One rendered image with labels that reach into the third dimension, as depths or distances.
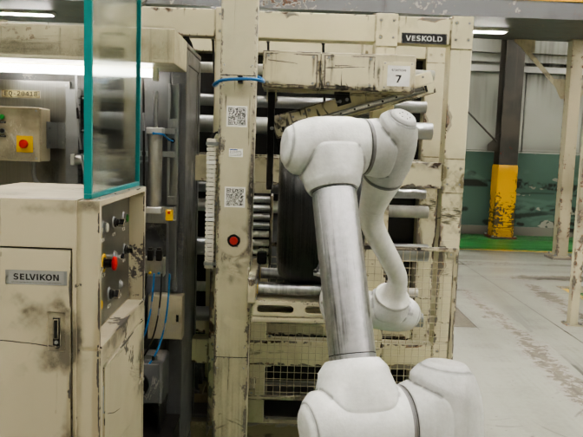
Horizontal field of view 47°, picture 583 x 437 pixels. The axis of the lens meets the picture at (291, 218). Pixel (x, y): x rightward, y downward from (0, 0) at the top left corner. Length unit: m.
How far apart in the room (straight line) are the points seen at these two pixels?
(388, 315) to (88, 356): 0.81
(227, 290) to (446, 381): 1.24
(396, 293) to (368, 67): 1.12
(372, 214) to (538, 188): 10.60
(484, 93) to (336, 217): 10.62
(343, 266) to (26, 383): 0.86
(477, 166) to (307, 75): 9.31
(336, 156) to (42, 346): 0.86
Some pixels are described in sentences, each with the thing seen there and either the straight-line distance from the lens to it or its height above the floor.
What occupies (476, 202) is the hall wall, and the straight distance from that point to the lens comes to 11.94.
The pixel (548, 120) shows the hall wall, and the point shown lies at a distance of 12.36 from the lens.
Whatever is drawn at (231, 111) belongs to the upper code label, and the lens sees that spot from 2.46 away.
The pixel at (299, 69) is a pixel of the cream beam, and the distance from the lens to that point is 2.72.
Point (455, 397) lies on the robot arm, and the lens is 1.45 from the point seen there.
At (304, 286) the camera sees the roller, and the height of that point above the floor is 0.91.
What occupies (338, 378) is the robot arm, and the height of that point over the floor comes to 0.96.
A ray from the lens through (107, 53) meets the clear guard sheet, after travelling 1.86.
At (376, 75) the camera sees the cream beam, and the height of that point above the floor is 1.70.
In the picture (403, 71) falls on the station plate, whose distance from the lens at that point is 2.76.
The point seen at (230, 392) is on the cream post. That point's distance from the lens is 2.62.
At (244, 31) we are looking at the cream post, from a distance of 2.48.
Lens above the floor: 1.42
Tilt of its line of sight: 6 degrees down
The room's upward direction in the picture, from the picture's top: 2 degrees clockwise
